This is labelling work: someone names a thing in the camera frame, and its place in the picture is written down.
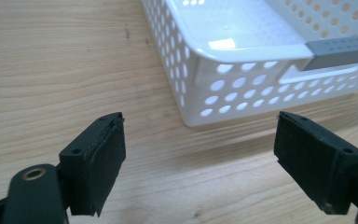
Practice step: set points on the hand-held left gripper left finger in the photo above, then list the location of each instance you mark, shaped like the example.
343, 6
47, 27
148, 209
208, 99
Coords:
93, 161

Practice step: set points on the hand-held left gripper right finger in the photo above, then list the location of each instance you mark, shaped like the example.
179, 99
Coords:
317, 161

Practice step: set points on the white perforated plastic basket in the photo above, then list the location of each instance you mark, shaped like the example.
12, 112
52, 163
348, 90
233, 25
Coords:
261, 59

